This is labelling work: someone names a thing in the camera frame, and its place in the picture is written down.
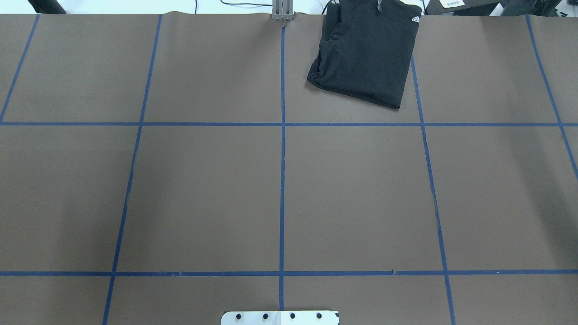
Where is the black graphic t-shirt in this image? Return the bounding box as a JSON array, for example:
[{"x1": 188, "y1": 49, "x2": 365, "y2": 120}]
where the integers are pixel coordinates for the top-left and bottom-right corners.
[{"x1": 307, "y1": 0, "x2": 422, "y2": 110}]

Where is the aluminium frame post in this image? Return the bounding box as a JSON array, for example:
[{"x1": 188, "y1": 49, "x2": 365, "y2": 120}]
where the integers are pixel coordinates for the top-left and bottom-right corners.
[{"x1": 272, "y1": 0, "x2": 294, "y2": 21}]

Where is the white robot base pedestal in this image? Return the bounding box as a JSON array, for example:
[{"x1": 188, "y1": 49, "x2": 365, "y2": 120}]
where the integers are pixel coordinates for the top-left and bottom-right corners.
[{"x1": 220, "y1": 310, "x2": 340, "y2": 325}]

